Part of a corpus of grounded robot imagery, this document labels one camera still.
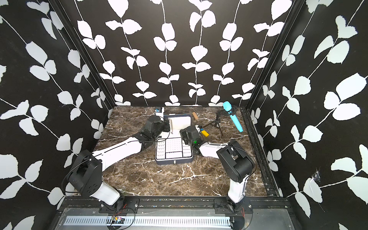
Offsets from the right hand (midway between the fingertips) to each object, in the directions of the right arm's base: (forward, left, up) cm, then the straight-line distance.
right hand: (176, 127), depth 91 cm
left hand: (+1, +5, +10) cm, 11 cm away
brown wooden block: (+20, -13, -10) cm, 26 cm away
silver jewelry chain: (-8, +1, +11) cm, 14 cm away
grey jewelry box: (-12, +4, -6) cm, 14 cm away
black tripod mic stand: (+8, -30, +6) cm, 32 cm away
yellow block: (+3, -19, -11) cm, 22 cm away
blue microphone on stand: (+7, -32, +12) cm, 35 cm away
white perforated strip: (-49, +12, -13) cm, 52 cm away
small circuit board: (-49, +28, -13) cm, 58 cm away
